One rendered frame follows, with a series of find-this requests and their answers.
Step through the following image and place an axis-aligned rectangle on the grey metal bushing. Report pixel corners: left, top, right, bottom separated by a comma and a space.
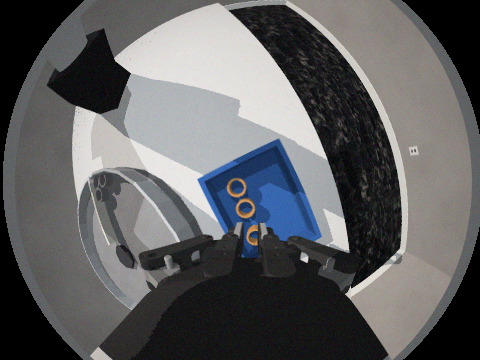
93, 175, 105, 189
99, 173, 113, 187
96, 188, 109, 202

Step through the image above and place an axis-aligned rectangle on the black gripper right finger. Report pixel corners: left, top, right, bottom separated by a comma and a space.
257, 223, 360, 294

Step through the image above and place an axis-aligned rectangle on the blue open-top crate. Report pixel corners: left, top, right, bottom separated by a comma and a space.
197, 139, 322, 258

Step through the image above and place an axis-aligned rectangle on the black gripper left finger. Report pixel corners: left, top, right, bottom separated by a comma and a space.
139, 222, 244, 290

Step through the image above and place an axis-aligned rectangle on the bronze bushing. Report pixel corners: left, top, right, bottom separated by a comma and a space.
247, 225, 258, 245
227, 178, 246, 197
236, 198, 255, 218

